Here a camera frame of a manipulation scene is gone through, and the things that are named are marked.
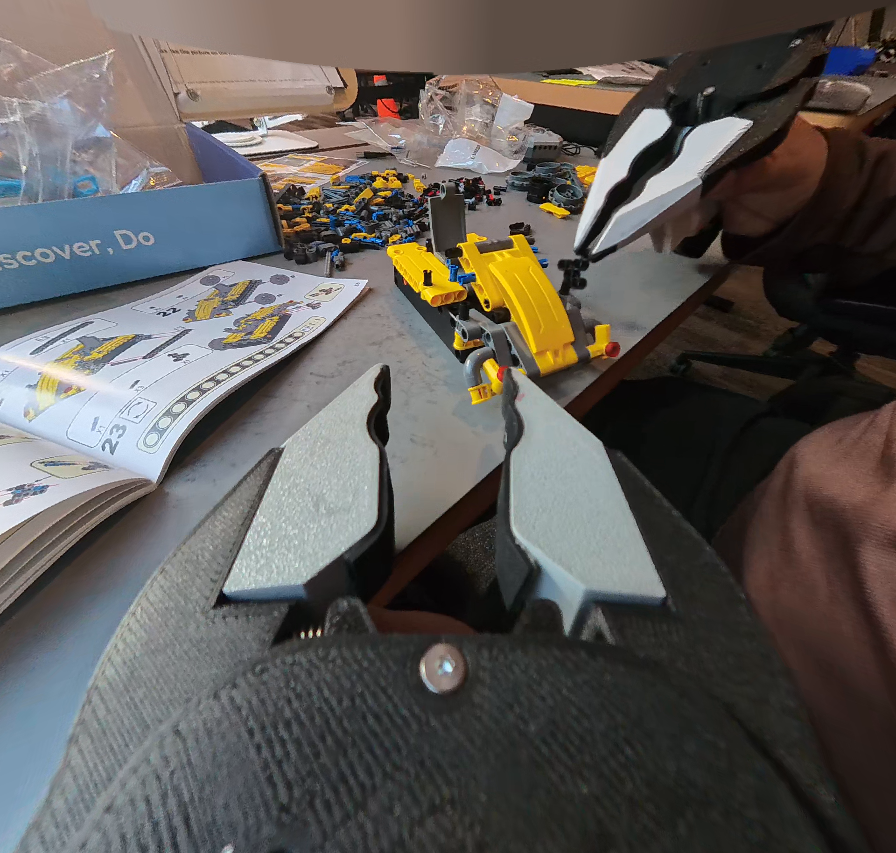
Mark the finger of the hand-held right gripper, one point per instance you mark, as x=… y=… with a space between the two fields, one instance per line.
x=623 y=167
x=672 y=188

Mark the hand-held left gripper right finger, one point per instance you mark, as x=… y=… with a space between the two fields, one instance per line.
x=577 y=517

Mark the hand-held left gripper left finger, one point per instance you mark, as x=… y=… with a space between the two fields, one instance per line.
x=311 y=503

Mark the yellow toy vehicle model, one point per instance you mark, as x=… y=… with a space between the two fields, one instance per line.
x=518 y=300

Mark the pile of small building parts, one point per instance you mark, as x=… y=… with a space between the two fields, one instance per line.
x=357 y=209

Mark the person's right forearm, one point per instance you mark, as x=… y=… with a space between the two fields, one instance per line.
x=826 y=181

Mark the grey desk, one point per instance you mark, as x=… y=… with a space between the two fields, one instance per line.
x=350 y=377

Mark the background wooden table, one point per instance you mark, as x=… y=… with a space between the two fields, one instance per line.
x=588 y=97

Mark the pile of yellow beams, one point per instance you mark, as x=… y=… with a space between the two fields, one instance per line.
x=557 y=211

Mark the grey motor block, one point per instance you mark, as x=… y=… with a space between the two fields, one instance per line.
x=543 y=142

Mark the group of grey toothed wheels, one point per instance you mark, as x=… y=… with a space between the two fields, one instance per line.
x=539 y=181

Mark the crumpled clear plastic bag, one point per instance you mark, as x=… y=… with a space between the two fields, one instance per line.
x=469 y=132

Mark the black office chair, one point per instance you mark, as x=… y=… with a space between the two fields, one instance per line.
x=812 y=321

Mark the instruction booklet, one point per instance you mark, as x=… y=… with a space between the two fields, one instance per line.
x=140 y=377

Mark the blue cardboard box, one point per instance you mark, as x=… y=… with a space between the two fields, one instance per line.
x=126 y=251

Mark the sticker sheet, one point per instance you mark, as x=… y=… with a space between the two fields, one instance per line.
x=308 y=167

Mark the clear plastic bag with parts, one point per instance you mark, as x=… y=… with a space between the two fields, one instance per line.
x=70 y=125

